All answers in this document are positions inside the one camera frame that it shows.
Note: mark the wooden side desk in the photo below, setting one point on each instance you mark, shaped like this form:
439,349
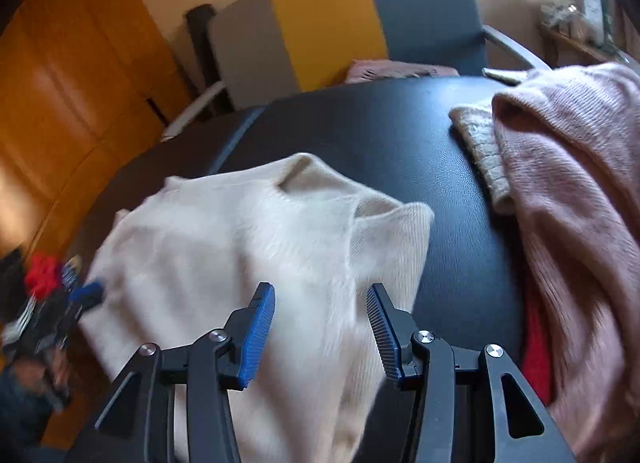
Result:
580,45

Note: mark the cream ribbed knit cloth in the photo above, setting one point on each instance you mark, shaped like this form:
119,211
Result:
482,153

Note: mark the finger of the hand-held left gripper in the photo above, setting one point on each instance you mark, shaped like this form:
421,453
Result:
87,293

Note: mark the pink folded cloth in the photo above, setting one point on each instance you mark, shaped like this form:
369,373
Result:
395,70

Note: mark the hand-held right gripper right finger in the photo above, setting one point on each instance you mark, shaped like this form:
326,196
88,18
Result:
384,338

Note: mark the wooden wall cabinet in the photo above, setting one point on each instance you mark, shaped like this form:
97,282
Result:
75,68

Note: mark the red cloth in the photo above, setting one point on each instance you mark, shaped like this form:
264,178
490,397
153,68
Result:
537,343

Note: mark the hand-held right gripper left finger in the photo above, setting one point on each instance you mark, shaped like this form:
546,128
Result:
257,338

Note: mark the grey yellow blue sofa bench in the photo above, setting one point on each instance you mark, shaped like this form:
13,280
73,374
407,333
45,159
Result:
325,28

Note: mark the pink knit sweater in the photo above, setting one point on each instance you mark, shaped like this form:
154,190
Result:
575,168

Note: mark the white blue box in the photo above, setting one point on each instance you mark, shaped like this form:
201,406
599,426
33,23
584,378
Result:
594,5

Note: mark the small flat object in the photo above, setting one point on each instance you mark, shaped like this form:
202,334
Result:
505,75

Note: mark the beige knit sweater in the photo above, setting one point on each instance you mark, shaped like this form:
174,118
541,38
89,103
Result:
225,243

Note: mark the person's left forearm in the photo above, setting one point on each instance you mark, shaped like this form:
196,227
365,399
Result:
22,408

